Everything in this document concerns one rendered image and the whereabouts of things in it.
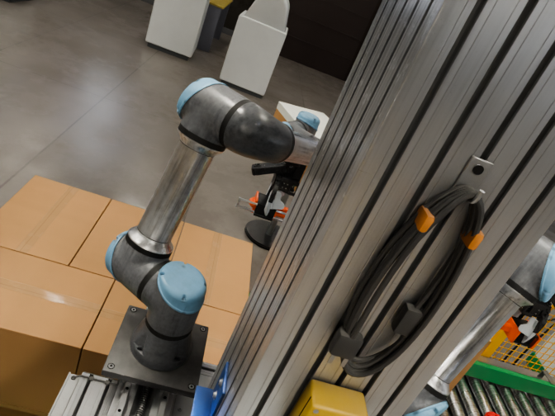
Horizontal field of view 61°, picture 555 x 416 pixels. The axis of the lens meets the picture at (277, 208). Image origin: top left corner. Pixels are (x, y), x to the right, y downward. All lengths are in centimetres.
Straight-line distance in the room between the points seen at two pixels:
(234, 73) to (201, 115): 610
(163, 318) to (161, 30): 677
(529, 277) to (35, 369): 166
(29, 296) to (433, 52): 177
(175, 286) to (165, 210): 17
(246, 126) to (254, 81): 613
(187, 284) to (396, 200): 65
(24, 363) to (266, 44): 573
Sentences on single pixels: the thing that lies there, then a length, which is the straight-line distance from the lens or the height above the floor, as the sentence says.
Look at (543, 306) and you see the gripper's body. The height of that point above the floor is 135.
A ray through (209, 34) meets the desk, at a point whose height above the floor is 30.
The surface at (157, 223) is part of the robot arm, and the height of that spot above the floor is 134.
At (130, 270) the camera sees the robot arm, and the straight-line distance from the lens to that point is 115.
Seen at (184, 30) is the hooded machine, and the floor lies 43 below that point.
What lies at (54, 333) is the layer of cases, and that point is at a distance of 192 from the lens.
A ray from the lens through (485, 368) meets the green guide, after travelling 264.
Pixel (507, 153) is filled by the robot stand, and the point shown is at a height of 187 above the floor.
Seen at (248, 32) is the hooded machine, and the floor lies 82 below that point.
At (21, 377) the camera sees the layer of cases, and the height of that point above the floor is 32.
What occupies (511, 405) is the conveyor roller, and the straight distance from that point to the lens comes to 273.
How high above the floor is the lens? 196
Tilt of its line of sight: 27 degrees down
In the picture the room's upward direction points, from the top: 24 degrees clockwise
